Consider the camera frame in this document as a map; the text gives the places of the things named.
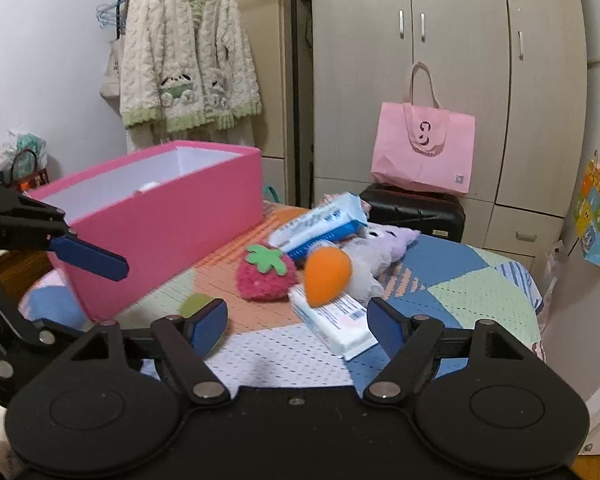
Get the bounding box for green avocado plush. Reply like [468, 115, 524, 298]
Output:
[180, 292, 213, 318]

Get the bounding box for small tissue pack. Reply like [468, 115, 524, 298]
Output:
[289, 285, 377, 361]

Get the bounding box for purple kuromi plush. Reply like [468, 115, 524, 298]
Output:
[341, 223, 420, 307]

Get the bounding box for red strawberry plush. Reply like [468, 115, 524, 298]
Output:
[236, 244, 299, 301]

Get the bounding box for orange carrot plush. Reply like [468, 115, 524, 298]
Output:
[304, 246, 352, 308]

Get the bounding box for large wet wipes pack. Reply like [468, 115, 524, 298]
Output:
[268, 193, 367, 261]

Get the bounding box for pink storage box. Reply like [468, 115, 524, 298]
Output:
[30, 141, 263, 321]

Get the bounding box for woven brown basket bag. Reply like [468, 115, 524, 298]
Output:
[8, 148, 50, 193]

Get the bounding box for patchwork tablecloth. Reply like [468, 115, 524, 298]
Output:
[18, 201, 546, 396]

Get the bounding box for black suitcase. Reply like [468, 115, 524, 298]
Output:
[360, 184, 466, 243]

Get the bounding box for beige canvas tote bag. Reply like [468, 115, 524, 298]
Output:
[99, 36, 124, 101]

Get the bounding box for pink tote bag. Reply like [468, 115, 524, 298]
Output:
[372, 62, 476, 196]

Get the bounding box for cream knit cardigan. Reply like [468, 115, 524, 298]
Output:
[119, 0, 262, 152]

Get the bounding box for beige wardrobe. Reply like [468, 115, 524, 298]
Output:
[312, 0, 586, 266]

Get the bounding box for blue wire hangers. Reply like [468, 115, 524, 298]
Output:
[96, 0, 126, 36]

